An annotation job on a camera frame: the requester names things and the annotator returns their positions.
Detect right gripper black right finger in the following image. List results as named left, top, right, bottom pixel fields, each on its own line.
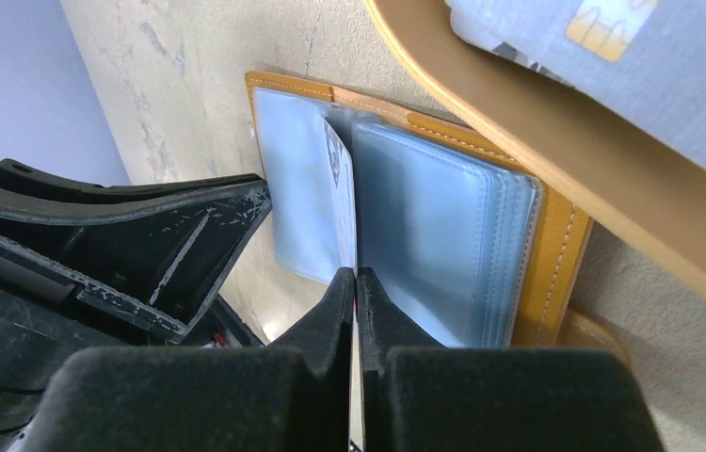
left=357, top=267, right=664, bottom=451

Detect orange oval tray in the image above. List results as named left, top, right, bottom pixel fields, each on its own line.
left=366, top=1, right=706, bottom=298

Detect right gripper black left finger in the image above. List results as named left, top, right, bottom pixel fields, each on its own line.
left=24, top=268, right=355, bottom=451

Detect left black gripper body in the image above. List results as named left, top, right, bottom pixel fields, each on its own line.
left=0, top=218, right=217, bottom=452

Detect silver credit cards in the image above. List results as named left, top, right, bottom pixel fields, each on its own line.
left=448, top=1, right=706, bottom=170

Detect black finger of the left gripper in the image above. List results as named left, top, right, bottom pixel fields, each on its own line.
left=0, top=159, right=271, bottom=344

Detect orange card holder wallet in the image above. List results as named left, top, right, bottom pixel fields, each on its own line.
left=245, top=70, right=632, bottom=366

